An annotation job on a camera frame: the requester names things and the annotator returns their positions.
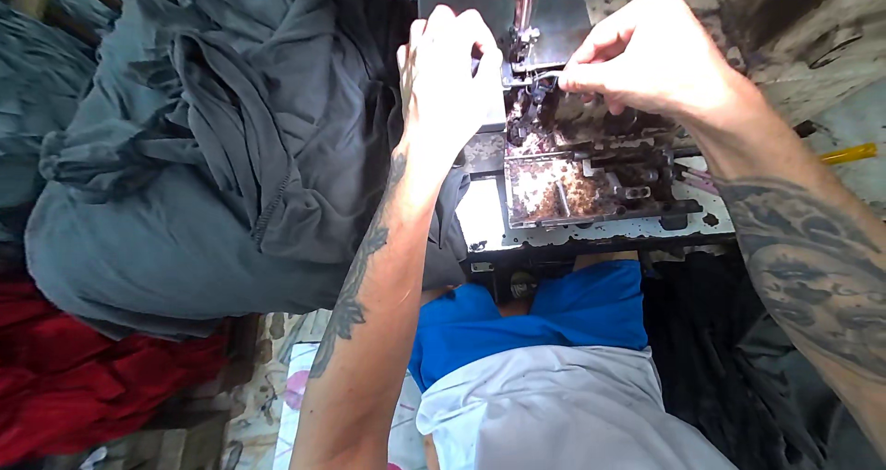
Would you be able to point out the yellow stick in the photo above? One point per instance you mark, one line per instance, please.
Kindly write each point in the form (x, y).
(850, 154)

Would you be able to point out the pile of red garments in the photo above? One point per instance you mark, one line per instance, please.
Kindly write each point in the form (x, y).
(83, 387)

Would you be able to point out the person's left forearm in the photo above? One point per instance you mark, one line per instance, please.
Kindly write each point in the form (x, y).
(377, 290)

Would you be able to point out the pile of blue-grey garments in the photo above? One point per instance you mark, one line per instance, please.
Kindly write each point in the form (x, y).
(41, 96)

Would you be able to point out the person's right index finger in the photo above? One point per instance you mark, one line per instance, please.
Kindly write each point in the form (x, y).
(606, 42)

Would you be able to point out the white sewing table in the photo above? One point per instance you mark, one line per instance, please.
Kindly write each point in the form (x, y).
(484, 214)

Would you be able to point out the pile of black garments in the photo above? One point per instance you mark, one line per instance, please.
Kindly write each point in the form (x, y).
(720, 345)

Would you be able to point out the person's right thumb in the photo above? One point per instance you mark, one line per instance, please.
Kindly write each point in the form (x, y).
(588, 79)

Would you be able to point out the grey sewing machine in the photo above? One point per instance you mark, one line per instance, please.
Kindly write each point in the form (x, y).
(595, 137)

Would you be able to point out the person's right fingers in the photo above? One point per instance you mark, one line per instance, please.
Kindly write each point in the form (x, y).
(614, 101)

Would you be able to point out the pile of grey garments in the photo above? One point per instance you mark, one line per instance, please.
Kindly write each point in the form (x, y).
(228, 179)

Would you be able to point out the person's left hand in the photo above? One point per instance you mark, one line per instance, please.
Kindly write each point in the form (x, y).
(446, 86)

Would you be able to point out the person's right forearm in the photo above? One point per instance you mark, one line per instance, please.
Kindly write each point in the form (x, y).
(796, 248)

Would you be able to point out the person's body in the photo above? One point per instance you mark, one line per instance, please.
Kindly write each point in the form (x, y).
(567, 414)

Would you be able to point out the thin curved metal piece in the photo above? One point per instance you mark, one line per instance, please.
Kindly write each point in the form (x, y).
(548, 74)

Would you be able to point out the person's legs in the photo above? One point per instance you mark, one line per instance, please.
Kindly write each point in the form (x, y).
(588, 304)

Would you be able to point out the white patterned seat cover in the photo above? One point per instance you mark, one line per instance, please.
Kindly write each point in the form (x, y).
(297, 401)

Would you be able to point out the brown wooden frame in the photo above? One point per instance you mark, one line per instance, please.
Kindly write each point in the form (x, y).
(76, 13)

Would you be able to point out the person's right hand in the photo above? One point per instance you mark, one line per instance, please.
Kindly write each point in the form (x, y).
(675, 61)

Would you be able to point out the person's left thumb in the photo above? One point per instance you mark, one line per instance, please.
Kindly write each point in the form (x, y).
(490, 75)

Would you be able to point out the person's left fingers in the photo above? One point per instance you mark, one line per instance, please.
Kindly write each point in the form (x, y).
(439, 27)

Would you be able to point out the pink thin tool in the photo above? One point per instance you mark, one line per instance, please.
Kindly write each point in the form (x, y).
(696, 178)

